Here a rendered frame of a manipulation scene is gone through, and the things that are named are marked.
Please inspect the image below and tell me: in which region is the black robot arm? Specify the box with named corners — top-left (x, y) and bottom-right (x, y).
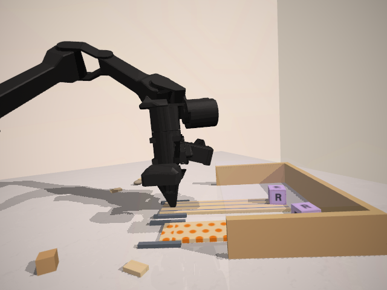
top-left (0, 41), bottom-right (219, 166)

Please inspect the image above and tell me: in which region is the long tan wooden strip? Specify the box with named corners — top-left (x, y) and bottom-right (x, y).
top-left (160, 200), bottom-right (225, 215)

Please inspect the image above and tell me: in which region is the tan strip with orange dots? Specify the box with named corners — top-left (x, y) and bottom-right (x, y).
top-left (159, 220), bottom-right (227, 243)

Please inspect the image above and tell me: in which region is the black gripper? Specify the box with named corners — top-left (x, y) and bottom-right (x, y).
top-left (141, 130), bottom-right (186, 207)

